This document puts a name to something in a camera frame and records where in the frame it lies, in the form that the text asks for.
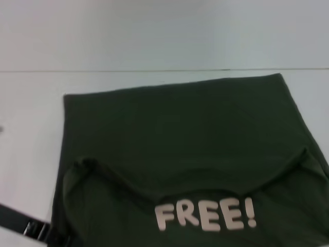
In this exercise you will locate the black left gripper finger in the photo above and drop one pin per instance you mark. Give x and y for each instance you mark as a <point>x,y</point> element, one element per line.
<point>43,231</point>

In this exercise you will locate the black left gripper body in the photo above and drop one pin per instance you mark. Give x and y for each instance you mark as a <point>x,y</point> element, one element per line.
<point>14,216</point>

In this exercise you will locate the dark green t-shirt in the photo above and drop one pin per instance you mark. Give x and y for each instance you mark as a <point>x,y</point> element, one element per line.
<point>180,144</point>

